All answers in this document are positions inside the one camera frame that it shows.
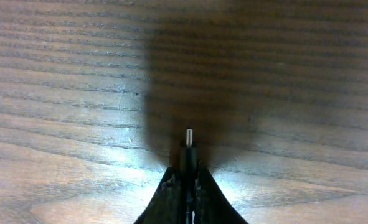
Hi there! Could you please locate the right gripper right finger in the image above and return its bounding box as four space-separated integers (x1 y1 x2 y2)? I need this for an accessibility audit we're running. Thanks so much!
194 162 248 224

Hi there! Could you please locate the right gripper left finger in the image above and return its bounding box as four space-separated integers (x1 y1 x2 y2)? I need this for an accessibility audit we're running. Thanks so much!
134 167 182 224

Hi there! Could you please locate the black charger cable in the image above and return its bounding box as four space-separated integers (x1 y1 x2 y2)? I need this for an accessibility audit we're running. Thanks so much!
179 128 199 224

